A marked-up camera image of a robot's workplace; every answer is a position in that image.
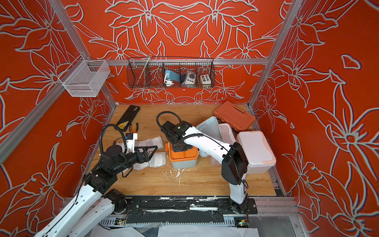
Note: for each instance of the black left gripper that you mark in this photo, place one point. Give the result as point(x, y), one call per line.
point(146, 157)

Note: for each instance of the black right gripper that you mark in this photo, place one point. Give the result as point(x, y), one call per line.
point(176, 149)

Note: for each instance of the orange tray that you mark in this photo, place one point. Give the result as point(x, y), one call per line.
point(188, 155)

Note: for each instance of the grey orange medicine chest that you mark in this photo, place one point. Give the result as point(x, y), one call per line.
point(185, 142)

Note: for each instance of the gauze packet clear wrapper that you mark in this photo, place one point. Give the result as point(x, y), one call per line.
point(122, 146)

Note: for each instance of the pink medicine chest box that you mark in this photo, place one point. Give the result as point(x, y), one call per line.
point(227, 136)

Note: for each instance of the white pink first aid kit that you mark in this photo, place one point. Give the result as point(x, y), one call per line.
point(258, 152)

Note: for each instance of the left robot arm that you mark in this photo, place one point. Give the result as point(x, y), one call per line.
point(96, 199)

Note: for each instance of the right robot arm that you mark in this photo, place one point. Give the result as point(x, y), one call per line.
point(231, 156)

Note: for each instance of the black warning label case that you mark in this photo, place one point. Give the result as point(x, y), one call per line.
point(127, 118)

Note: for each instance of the red plastic tool case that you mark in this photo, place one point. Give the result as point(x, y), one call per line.
point(238, 119)

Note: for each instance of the blue item in basket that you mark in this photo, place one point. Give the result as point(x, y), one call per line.
point(172, 76)

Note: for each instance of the white device with dials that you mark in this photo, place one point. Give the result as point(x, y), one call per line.
point(190, 78)

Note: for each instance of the white button box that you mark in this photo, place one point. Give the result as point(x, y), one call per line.
point(205, 80)

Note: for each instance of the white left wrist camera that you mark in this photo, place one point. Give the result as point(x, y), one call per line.
point(130, 142)

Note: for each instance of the orange handled pliers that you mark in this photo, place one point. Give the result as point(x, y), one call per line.
point(133, 128)

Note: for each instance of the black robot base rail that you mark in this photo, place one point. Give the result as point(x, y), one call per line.
point(215, 204)

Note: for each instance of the black wire wall basket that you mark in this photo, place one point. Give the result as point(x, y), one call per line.
point(151, 75)

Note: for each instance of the aluminium frame post left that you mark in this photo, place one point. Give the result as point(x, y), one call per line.
point(84, 55)

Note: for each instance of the aluminium frame post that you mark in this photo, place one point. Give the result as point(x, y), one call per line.
point(287, 23)
point(84, 55)

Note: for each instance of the white wire mesh basket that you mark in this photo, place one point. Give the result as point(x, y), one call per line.
point(83, 80)

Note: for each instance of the aluminium horizontal back rail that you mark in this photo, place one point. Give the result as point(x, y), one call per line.
point(216, 62)

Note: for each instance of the aluminium frame post right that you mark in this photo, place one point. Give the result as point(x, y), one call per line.
point(287, 23)

